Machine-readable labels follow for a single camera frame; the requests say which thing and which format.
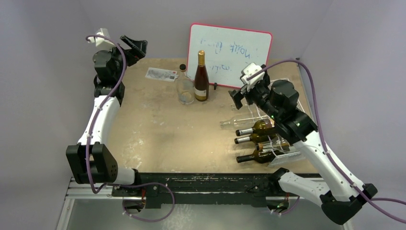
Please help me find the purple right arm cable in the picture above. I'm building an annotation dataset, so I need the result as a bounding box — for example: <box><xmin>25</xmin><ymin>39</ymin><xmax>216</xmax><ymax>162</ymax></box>
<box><xmin>247</xmin><ymin>59</ymin><xmax>406</xmax><ymax>224</ymax></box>

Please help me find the olive bottle silver cap lower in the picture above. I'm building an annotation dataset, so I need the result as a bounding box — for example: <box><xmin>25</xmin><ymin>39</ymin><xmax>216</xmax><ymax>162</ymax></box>
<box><xmin>235</xmin><ymin>132</ymin><xmax>280</xmax><ymax>145</ymax></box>

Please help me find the pink framed whiteboard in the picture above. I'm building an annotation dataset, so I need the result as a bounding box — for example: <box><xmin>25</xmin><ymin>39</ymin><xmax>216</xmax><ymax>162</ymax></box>
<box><xmin>187</xmin><ymin>23</ymin><xmax>273</xmax><ymax>88</ymax></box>

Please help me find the white wire wine rack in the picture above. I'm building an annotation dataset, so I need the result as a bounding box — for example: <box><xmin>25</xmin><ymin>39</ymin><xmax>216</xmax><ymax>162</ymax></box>
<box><xmin>230</xmin><ymin>80</ymin><xmax>317</xmax><ymax>165</ymax></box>

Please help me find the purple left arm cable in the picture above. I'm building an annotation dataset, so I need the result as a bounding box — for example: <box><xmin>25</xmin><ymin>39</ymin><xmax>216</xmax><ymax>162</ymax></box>
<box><xmin>85</xmin><ymin>34</ymin><xmax>127</xmax><ymax>195</ymax></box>

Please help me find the dark green bottle black cap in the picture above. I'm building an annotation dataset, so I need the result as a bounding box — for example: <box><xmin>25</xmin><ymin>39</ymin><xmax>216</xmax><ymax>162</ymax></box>
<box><xmin>236</xmin><ymin>149</ymin><xmax>284</xmax><ymax>164</ymax></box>

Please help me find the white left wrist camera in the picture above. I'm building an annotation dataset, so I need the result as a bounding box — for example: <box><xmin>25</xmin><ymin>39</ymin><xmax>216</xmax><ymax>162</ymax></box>
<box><xmin>86</xmin><ymin>28</ymin><xmax>114</xmax><ymax>50</ymax></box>

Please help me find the olive bottle silver cap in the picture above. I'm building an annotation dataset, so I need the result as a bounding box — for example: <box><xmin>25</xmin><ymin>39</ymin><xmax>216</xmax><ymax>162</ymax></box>
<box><xmin>235</xmin><ymin>119</ymin><xmax>274</xmax><ymax>137</ymax></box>
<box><xmin>235</xmin><ymin>132</ymin><xmax>280</xmax><ymax>145</ymax></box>

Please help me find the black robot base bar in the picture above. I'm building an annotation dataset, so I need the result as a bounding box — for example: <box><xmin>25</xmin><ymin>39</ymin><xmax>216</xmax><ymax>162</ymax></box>
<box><xmin>112</xmin><ymin>172</ymin><xmax>294</xmax><ymax>212</ymax></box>

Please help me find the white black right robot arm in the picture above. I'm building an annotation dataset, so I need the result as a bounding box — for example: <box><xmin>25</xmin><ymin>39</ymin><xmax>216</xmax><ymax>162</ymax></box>
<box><xmin>229</xmin><ymin>73</ymin><xmax>378</xmax><ymax>225</ymax></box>

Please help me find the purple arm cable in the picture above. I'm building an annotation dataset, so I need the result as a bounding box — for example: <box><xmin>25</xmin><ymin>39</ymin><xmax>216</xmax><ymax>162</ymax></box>
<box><xmin>85</xmin><ymin>34</ymin><xmax>127</xmax><ymax>195</ymax></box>
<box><xmin>247</xmin><ymin>59</ymin><xmax>406</xmax><ymax>224</ymax></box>

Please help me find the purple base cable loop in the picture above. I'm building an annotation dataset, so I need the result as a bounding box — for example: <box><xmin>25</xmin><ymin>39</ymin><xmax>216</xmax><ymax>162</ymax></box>
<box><xmin>122</xmin><ymin>182</ymin><xmax>176</xmax><ymax>223</ymax></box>

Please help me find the white ruler set package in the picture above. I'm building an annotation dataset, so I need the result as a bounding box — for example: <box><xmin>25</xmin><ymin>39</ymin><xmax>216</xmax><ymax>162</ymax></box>
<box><xmin>145</xmin><ymin>68</ymin><xmax>178</xmax><ymax>82</ymax></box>

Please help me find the brown wine bottle gold cap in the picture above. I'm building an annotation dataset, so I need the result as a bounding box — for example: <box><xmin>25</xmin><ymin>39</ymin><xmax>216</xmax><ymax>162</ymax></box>
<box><xmin>194</xmin><ymin>50</ymin><xmax>209</xmax><ymax>102</ymax></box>

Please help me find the clear glass bottle black cap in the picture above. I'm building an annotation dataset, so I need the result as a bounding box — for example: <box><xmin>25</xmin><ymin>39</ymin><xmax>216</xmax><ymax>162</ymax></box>
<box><xmin>175</xmin><ymin>64</ymin><xmax>195</xmax><ymax>105</ymax></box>

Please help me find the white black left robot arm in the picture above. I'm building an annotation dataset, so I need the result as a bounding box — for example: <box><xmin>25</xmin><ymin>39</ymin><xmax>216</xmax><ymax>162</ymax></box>
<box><xmin>66</xmin><ymin>35</ymin><xmax>148</xmax><ymax>196</ymax></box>

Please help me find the clear empty bottle on rack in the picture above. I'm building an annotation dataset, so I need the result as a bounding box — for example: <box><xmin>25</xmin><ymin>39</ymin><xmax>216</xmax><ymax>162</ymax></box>
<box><xmin>220</xmin><ymin>117</ymin><xmax>258</xmax><ymax>128</ymax></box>

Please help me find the olive bottle silver cap upper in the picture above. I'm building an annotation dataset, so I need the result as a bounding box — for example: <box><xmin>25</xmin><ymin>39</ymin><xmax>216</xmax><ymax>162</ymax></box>
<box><xmin>235</xmin><ymin>119</ymin><xmax>274</xmax><ymax>137</ymax></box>

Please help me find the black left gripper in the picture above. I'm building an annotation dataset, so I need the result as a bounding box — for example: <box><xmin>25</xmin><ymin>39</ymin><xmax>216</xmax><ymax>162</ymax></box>
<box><xmin>104</xmin><ymin>36</ymin><xmax>147</xmax><ymax>81</ymax></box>

